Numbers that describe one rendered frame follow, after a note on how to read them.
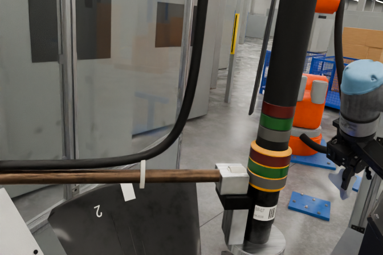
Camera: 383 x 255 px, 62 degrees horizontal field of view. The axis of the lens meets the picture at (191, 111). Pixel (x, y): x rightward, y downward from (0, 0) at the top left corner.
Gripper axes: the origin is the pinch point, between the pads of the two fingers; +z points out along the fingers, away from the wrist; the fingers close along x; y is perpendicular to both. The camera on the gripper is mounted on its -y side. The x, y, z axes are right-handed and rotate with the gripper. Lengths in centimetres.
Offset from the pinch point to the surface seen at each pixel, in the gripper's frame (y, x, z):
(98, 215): 4, 53, -38
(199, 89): 347, -115, 207
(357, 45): 388, -535, 345
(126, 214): 2, 50, -36
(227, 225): -11, 41, -41
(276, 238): -14, 36, -37
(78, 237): 3, 57, -37
